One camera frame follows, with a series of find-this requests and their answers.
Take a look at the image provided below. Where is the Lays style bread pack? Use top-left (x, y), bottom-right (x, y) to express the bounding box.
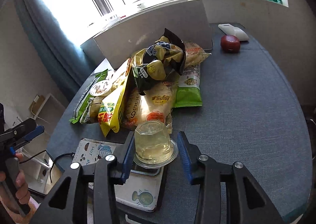
top-left (122, 81), bottom-right (177, 134)

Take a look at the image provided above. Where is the left hand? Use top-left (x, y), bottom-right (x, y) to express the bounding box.
top-left (0, 152), bottom-right (31, 205)

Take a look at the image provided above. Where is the black charging cable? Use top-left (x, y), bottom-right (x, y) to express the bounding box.
top-left (19, 149), bottom-right (75, 184)

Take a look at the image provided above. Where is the orange clear bread pack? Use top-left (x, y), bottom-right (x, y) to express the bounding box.
top-left (184, 41), bottom-right (211, 68)

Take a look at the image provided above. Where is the yellow snack bag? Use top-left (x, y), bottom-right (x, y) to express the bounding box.
top-left (98, 58), bottom-right (131, 137)

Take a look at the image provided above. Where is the red apple shaped object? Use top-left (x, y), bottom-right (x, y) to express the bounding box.
top-left (220, 35), bottom-right (241, 53)

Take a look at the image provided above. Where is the white low shelf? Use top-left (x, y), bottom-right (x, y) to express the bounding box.
top-left (20, 93), bottom-right (65, 195)

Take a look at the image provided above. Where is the white cardboard box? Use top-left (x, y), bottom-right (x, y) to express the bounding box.
top-left (94, 0), bottom-right (213, 69)

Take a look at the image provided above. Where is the blue curtain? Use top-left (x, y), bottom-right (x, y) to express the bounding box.
top-left (14, 0), bottom-right (96, 101)

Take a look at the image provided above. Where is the green cereal snack bag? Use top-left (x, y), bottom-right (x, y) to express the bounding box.
top-left (174, 64), bottom-right (202, 108)

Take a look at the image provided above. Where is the phone with cartoon case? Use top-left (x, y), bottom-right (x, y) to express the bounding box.
top-left (73, 138), bottom-right (167, 212)

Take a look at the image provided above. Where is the green white snack pack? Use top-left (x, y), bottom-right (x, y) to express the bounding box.
top-left (69, 69), bottom-right (115, 124)

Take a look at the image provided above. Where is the clear jelly cup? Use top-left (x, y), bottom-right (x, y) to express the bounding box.
top-left (134, 120), bottom-right (178, 169)

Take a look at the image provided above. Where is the black yellow chip bag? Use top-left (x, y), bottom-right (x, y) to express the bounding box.
top-left (131, 28), bottom-right (186, 96)

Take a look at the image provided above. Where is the white remote device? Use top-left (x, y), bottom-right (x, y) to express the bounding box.
top-left (218, 23), bottom-right (249, 41)

